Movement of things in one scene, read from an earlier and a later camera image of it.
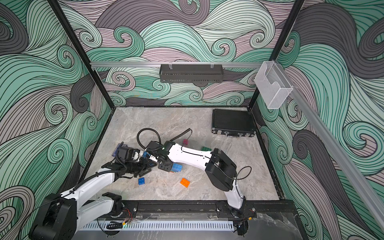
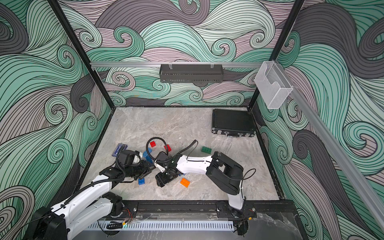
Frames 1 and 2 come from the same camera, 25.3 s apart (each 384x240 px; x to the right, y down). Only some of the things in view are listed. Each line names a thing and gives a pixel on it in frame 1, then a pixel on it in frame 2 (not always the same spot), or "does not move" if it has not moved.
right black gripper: x=162 y=167 → x=161 y=179
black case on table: x=233 y=123 does not move
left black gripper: x=144 y=167 does not move
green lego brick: x=205 y=149 does not move
